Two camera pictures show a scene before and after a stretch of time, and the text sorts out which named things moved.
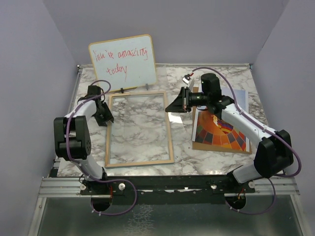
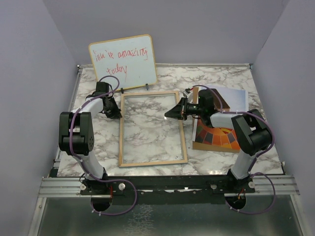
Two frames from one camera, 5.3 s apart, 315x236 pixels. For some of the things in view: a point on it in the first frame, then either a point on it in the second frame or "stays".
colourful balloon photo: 211,130 stays
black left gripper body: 103,115 → 113,109
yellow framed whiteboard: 124,63 stays
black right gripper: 177,105 → 178,111
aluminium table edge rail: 78,77 stays
